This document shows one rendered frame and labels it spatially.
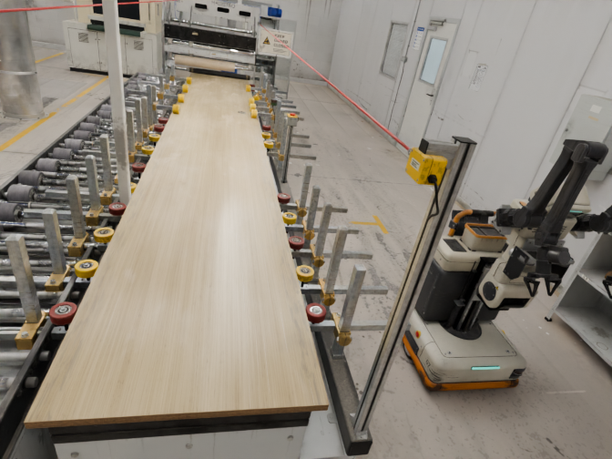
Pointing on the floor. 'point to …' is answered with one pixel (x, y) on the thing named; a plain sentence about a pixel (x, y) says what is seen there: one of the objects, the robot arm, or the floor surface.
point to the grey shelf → (596, 254)
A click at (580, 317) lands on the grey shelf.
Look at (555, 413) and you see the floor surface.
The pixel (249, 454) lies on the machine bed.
